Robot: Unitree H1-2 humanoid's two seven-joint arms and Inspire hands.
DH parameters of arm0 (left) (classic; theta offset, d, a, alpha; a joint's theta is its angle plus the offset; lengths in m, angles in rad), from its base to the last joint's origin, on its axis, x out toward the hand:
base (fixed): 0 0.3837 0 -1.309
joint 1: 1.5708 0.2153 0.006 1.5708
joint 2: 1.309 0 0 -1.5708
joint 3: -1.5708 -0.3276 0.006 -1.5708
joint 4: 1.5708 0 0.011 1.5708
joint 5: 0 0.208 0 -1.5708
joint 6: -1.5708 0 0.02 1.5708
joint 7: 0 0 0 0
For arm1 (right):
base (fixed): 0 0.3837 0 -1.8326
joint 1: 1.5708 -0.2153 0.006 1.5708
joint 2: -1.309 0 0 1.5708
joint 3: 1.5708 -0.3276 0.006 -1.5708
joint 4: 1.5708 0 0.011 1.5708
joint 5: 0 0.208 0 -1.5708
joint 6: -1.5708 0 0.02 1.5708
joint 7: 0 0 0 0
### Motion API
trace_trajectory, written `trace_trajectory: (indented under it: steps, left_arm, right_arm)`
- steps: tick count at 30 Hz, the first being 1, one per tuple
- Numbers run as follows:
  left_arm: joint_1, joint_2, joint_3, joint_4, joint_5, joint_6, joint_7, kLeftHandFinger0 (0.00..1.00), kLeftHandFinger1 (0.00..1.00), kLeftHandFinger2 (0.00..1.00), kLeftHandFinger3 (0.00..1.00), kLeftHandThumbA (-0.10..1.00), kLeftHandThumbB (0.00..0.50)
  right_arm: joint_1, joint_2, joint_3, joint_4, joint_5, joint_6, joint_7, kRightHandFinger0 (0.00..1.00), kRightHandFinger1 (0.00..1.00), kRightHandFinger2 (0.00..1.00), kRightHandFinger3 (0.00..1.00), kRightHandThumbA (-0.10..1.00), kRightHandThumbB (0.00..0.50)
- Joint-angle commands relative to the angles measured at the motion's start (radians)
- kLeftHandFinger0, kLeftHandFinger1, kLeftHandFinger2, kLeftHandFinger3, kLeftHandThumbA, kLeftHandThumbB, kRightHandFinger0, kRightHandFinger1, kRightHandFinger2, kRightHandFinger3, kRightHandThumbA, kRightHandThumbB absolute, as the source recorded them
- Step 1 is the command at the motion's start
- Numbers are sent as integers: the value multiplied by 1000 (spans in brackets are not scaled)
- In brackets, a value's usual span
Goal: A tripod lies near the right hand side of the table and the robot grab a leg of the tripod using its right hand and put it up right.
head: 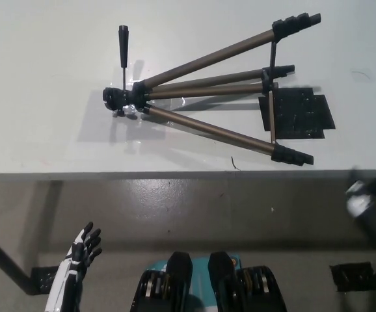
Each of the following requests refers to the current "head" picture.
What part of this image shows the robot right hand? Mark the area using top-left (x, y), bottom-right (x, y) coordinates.
top-left (345, 168), bottom-right (376, 252)

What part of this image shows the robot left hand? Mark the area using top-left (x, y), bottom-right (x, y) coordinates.
top-left (44, 222), bottom-right (103, 312)

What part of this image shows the grey camera tripod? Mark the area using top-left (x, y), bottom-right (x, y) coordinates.
top-left (102, 12), bottom-right (322, 168)

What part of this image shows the grey table leg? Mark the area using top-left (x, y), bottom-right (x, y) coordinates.
top-left (28, 181), bottom-right (64, 270)

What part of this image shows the black tape patch on table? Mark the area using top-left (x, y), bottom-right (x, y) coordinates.
top-left (258, 86), bottom-right (336, 142)

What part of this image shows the clear tape patch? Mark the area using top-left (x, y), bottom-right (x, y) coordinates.
top-left (77, 73), bottom-right (191, 144)

